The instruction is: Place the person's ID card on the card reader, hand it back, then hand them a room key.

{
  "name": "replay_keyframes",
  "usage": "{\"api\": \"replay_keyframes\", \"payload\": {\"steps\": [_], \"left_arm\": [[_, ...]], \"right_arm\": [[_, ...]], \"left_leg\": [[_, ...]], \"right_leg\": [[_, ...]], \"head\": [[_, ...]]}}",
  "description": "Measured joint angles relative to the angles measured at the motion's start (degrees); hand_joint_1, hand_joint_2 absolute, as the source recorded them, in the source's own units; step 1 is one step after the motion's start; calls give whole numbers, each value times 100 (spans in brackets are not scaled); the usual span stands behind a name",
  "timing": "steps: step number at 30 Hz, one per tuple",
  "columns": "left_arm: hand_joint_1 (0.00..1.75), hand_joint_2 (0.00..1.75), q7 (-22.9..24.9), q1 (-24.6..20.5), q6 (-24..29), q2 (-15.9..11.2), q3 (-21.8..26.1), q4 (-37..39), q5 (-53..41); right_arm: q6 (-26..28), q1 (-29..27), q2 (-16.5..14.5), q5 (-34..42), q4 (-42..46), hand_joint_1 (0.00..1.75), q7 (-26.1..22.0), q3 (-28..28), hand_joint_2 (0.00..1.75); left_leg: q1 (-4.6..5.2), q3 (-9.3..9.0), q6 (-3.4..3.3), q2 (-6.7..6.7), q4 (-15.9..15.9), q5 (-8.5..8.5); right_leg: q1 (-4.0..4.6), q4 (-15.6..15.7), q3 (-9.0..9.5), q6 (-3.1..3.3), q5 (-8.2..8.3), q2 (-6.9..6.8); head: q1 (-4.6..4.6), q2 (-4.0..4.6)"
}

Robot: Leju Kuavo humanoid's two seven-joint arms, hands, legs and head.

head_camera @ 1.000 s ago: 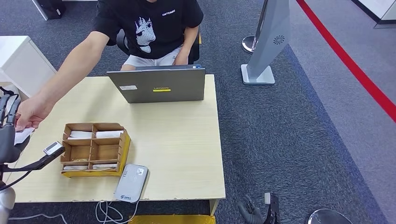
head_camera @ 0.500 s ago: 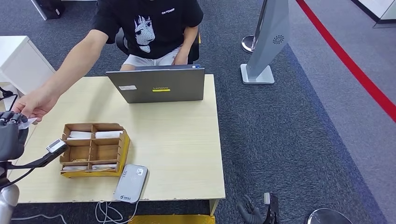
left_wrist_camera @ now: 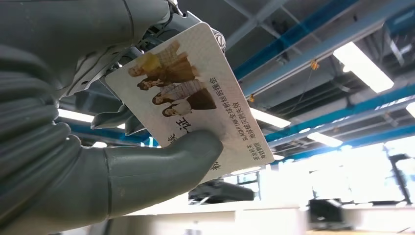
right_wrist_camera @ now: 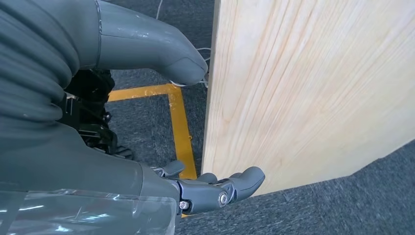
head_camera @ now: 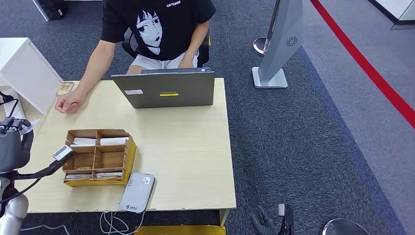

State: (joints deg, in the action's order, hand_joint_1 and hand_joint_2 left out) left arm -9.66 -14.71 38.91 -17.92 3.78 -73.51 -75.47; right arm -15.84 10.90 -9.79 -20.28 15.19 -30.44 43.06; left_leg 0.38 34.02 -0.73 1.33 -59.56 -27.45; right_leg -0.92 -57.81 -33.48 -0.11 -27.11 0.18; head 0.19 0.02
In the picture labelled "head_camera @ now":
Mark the gold card stack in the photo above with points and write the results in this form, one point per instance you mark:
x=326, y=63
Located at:
x=83, y=168

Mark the shiny silver dome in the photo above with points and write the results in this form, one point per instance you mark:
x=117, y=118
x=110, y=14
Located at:
x=343, y=228

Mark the black left camera bracket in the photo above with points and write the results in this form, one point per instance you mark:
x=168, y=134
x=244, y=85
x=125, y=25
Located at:
x=48, y=169

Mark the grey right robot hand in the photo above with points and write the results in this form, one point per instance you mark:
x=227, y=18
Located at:
x=262, y=223

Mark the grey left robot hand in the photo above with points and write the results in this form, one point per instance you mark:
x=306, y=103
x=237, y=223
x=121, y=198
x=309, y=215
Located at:
x=11, y=149

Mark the white cabinet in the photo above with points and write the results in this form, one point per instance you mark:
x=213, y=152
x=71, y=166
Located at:
x=29, y=71

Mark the person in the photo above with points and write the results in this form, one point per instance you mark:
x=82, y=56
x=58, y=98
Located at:
x=175, y=29

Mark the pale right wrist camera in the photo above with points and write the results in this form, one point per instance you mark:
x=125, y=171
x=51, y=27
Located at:
x=281, y=209

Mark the pale wooden desk leg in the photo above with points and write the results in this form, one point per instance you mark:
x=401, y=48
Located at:
x=224, y=217

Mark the white power strip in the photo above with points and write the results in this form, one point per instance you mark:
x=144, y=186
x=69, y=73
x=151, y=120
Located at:
x=20, y=112

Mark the small gold patterned card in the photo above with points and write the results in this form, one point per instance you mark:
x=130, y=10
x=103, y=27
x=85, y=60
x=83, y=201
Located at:
x=64, y=88

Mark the grey laptop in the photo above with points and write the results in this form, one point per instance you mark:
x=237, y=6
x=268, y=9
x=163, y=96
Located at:
x=168, y=84

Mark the grey standing kiosk panel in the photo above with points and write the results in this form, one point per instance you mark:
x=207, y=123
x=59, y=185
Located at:
x=282, y=42

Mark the person's right forearm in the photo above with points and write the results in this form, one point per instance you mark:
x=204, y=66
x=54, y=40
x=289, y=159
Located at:
x=97, y=66

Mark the person's left hand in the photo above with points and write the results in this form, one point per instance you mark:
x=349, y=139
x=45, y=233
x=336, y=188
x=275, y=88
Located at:
x=186, y=63

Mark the wooden divided card box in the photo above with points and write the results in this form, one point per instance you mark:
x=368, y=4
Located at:
x=108, y=159

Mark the white card stack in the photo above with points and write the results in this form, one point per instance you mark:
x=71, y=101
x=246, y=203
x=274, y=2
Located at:
x=108, y=174
x=77, y=176
x=84, y=141
x=113, y=141

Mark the person's right hand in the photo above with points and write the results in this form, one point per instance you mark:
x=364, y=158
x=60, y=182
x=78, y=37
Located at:
x=69, y=103

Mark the yellow floor tape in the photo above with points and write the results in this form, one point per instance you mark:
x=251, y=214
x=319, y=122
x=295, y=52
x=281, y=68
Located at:
x=181, y=231

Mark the person's left forearm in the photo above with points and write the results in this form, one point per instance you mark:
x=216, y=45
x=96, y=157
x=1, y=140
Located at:
x=197, y=40

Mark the chrome stanchion post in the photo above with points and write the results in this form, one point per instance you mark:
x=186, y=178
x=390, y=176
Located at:
x=259, y=45

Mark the black right camera bracket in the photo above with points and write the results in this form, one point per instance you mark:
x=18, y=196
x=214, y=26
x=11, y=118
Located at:
x=289, y=223

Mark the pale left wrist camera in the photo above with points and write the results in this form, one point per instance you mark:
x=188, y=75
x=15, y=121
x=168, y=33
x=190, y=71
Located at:
x=62, y=152

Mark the grey card reader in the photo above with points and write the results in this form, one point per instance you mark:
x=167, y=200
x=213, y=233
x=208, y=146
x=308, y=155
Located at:
x=136, y=193

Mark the black camera bracket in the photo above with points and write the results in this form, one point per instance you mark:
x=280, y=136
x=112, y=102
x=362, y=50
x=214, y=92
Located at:
x=48, y=169
x=289, y=223

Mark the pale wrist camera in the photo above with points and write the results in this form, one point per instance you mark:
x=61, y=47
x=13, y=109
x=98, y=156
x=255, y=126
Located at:
x=281, y=209
x=62, y=152

